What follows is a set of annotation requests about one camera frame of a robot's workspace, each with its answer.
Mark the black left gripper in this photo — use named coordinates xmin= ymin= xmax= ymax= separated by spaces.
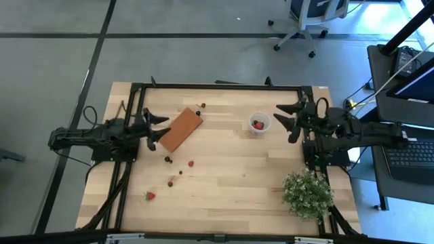
xmin=128 ymin=108 xmax=172 ymax=142

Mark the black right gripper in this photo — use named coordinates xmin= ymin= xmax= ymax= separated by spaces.
xmin=273 ymin=100 xmax=326 ymax=136

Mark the clear plastic cup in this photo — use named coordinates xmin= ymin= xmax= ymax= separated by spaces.
xmin=248 ymin=110 xmax=273 ymax=136

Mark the orange-brown rectangular block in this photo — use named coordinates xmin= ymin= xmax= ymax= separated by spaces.
xmin=158 ymin=107 xmax=204 ymax=153

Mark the potted plant with white flowers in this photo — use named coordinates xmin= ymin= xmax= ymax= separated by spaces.
xmin=281 ymin=169 xmax=335 ymax=221

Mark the black desk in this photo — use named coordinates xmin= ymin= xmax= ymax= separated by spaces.
xmin=367 ymin=43 xmax=434 ymax=128
xmin=368 ymin=121 xmax=434 ymax=206

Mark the white office chair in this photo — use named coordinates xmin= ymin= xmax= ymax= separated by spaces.
xmin=267 ymin=0 xmax=350 ymax=58

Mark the black power adapter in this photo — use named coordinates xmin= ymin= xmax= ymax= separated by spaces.
xmin=393 ymin=46 xmax=423 ymax=77

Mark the black laptop keyboard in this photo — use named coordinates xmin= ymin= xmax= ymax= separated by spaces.
xmin=384 ymin=137 xmax=434 ymax=186

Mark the monitor with blue screen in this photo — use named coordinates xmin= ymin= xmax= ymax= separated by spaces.
xmin=386 ymin=57 xmax=434 ymax=106

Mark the black diagonal pole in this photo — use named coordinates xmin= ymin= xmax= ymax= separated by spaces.
xmin=378 ymin=0 xmax=434 ymax=56

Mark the grey furniture leg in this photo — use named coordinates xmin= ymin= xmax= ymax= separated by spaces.
xmin=0 ymin=148 xmax=26 ymax=164

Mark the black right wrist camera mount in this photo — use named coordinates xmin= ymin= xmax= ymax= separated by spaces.
xmin=288 ymin=125 xmax=302 ymax=144

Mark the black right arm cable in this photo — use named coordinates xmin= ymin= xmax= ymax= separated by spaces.
xmin=315 ymin=97 xmax=331 ymax=119

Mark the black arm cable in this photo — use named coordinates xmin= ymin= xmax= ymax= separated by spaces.
xmin=315 ymin=97 xmax=331 ymax=119
xmin=82 ymin=105 xmax=127 ymax=131

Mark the black floor cable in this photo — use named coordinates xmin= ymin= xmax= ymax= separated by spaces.
xmin=334 ymin=77 xmax=377 ymax=126

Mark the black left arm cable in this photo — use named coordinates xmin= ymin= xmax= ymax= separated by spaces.
xmin=82 ymin=105 xmax=127 ymax=131

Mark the white cable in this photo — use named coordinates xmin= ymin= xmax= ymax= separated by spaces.
xmin=372 ymin=41 xmax=434 ymax=100

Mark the black rail with silver brackets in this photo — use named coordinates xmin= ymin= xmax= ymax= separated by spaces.
xmin=0 ymin=229 xmax=434 ymax=244

